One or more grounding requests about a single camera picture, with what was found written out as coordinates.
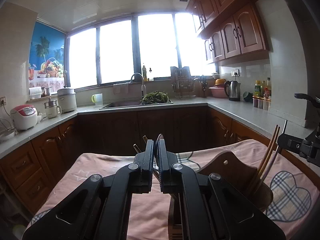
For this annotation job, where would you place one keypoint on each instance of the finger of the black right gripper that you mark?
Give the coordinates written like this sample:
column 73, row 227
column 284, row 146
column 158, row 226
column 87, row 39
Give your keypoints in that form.
column 289, row 142

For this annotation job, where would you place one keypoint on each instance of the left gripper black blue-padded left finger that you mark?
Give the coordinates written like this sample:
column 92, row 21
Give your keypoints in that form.
column 100, row 207

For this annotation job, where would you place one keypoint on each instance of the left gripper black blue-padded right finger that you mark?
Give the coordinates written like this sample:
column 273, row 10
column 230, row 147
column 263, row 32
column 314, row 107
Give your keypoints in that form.
column 210, row 206

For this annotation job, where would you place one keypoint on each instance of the dark spoon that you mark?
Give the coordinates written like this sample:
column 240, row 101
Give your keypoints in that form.
column 157, row 158

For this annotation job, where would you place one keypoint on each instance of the dark brown chopstick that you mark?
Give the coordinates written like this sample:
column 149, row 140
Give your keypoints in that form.
column 137, row 148

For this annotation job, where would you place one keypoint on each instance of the brown chopstick in holder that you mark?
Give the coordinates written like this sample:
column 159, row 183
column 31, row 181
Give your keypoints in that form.
column 268, row 153

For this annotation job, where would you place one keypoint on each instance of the wooden utensil holder box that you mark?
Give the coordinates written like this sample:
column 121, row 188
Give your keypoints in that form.
column 235, row 172

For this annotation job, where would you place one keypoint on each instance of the black wok pan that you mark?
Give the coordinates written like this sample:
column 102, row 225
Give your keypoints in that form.
column 315, row 101

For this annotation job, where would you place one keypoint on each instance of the condiment bottles group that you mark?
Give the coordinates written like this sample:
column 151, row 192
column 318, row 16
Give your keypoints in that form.
column 262, row 94

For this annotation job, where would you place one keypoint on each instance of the pink patterned tablecloth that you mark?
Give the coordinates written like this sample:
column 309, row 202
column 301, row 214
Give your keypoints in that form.
column 294, row 194

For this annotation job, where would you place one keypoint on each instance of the green mug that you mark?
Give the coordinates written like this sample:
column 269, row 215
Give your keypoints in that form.
column 248, row 97

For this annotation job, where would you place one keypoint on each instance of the stainless electric kettle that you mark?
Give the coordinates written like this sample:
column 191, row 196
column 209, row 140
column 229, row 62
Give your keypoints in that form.
column 232, row 90

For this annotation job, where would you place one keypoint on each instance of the pink plastic basin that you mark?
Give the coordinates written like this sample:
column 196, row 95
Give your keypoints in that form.
column 218, row 92

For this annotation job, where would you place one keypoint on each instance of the small cream electric pot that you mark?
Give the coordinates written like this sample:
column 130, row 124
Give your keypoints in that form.
column 52, row 108

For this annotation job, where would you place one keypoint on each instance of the large cream cooker pot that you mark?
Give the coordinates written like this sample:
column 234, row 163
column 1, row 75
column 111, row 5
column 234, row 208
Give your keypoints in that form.
column 67, row 99

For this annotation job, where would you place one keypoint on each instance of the metal dish rack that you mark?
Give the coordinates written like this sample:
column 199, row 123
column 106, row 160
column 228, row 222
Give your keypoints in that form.
column 182, row 82

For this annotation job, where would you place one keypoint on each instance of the white red rice cooker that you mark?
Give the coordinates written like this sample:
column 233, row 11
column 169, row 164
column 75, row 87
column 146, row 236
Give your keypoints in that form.
column 23, row 117

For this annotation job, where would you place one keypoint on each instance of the green vegetables in sink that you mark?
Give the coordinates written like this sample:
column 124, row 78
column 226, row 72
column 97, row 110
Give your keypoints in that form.
column 155, row 97

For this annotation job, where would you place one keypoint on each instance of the fruit poster window blind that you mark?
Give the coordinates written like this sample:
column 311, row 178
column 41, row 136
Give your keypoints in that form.
column 47, row 58

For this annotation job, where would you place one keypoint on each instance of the wall power socket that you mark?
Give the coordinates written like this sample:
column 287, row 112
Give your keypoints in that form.
column 235, row 73

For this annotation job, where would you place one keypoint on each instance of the clear jug green handle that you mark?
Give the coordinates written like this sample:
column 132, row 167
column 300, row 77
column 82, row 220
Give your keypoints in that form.
column 97, row 99

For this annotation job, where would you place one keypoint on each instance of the upper wooden wall cabinets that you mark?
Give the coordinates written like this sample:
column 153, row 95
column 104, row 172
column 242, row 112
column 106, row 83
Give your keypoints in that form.
column 231, row 30

